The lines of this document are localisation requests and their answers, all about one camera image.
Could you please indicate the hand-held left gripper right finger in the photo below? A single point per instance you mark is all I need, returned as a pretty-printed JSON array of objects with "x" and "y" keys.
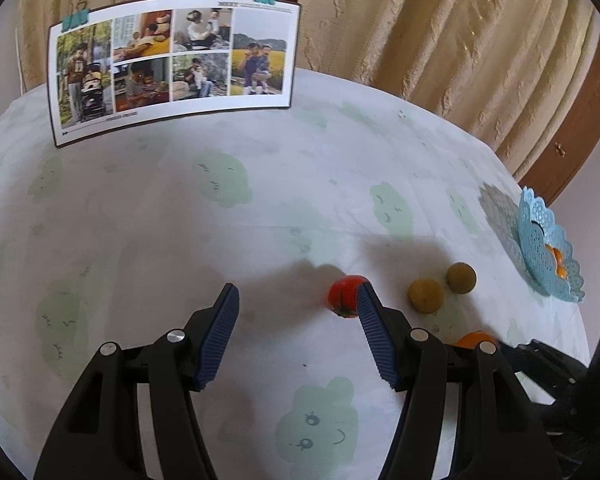
[{"x": 375, "y": 336}]

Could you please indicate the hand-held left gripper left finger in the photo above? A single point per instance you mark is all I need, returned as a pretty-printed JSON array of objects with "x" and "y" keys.
[{"x": 219, "y": 336}]

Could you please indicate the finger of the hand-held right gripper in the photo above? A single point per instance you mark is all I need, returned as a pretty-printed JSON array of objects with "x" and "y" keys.
[{"x": 540, "y": 360}]

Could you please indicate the red tomato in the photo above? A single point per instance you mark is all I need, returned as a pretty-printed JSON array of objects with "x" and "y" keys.
[{"x": 344, "y": 302}]

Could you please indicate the orange mandarin with stem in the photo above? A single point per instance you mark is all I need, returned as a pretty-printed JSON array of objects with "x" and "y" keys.
[{"x": 472, "y": 340}]

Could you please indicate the smooth orange mandarin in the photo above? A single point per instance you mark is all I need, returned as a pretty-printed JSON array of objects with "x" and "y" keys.
[{"x": 559, "y": 260}]

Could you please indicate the light blue lace basket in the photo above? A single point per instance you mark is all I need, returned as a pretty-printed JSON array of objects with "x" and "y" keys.
[{"x": 545, "y": 255}]

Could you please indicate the small brown longan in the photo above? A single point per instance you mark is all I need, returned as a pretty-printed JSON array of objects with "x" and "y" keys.
[
  {"x": 426, "y": 296},
  {"x": 461, "y": 277}
]

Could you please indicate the white printed tablecloth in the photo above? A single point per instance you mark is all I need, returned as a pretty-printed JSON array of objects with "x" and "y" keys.
[{"x": 155, "y": 235}]

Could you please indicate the brown wooden cabinet door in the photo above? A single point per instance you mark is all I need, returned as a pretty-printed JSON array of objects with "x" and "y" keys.
[{"x": 580, "y": 135}]

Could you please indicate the photo collage card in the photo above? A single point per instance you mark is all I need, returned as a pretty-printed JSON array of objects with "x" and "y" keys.
[{"x": 175, "y": 65}]

